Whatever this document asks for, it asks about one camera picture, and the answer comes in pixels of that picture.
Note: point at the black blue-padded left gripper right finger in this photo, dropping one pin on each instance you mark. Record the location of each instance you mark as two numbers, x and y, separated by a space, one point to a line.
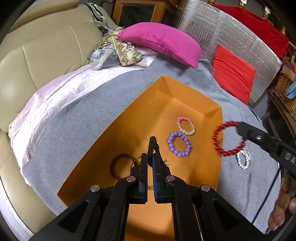
160 171

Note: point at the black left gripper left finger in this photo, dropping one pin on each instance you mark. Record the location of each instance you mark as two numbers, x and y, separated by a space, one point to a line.
139 171

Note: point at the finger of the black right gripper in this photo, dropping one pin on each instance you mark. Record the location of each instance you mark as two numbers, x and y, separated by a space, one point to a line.
278 150

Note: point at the silver wire bangle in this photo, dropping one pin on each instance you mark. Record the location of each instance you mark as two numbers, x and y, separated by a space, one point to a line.
134 163

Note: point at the person's right hand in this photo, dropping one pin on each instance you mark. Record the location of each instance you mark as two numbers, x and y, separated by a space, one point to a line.
283 202

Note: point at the dark red bangle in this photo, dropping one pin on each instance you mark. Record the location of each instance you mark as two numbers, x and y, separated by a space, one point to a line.
120 165

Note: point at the grey blanket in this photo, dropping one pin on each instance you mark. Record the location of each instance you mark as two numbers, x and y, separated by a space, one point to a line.
71 131

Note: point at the orange cardboard box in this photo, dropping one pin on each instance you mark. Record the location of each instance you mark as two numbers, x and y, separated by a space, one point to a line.
168 117

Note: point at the blue cloth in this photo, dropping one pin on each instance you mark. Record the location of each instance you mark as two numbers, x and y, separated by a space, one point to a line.
291 91

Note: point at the wicker basket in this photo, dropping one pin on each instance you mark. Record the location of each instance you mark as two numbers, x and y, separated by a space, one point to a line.
283 83

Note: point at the red cushion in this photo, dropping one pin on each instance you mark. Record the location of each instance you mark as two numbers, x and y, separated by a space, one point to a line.
233 74

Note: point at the pink bed sheet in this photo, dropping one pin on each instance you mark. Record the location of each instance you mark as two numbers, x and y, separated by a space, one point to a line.
58 93

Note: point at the patterned beige scarf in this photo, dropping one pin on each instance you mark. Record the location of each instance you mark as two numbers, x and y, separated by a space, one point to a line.
127 53

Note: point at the grey plastic bag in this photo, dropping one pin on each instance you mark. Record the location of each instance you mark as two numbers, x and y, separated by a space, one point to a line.
103 58

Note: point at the red fabric on headboard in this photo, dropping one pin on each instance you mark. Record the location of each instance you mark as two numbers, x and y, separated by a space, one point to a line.
262 28

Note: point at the magenta pillow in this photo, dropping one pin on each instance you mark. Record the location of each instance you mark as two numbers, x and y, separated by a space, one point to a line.
164 39

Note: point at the silver insulation panel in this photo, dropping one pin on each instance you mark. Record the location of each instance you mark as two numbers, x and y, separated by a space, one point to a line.
210 27

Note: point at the wooden cabinet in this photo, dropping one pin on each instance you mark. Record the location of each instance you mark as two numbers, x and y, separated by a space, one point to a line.
127 13

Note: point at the beige leather sofa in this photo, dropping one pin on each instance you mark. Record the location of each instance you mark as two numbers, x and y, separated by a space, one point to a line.
49 39

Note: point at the wooden shelf frame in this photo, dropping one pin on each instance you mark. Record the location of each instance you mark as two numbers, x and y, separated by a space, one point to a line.
277 120

